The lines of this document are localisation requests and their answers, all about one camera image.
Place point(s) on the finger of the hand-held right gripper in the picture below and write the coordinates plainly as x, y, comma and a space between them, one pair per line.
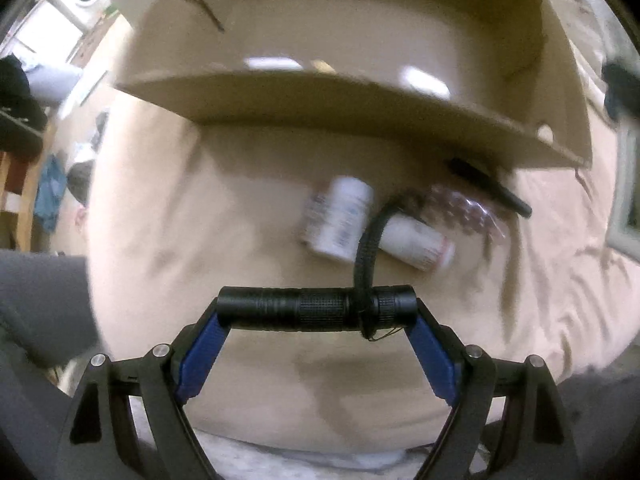
622, 85

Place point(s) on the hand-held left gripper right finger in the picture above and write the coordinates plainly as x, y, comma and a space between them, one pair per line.
435, 355

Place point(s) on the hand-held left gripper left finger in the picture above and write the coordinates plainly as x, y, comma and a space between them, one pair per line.
200, 355

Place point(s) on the white tube pink cap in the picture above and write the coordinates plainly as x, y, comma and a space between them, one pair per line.
415, 240

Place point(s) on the blister pill pack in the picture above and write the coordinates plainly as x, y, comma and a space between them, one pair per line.
460, 207

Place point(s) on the black pen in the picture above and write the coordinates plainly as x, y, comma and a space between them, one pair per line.
480, 177

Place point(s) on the white labelled bottle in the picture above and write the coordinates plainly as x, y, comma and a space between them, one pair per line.
335, 215

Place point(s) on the brown cardboard box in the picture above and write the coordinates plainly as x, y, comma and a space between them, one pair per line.
400, 125

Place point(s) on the grey trousers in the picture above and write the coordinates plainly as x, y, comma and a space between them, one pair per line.
40, 300

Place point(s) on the blue cloth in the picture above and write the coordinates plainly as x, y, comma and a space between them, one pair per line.
50, 195

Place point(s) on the grey laundry bag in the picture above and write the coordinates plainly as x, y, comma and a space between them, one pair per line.
52, 85

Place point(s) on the black jacket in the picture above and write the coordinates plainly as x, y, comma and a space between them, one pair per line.
15, 80

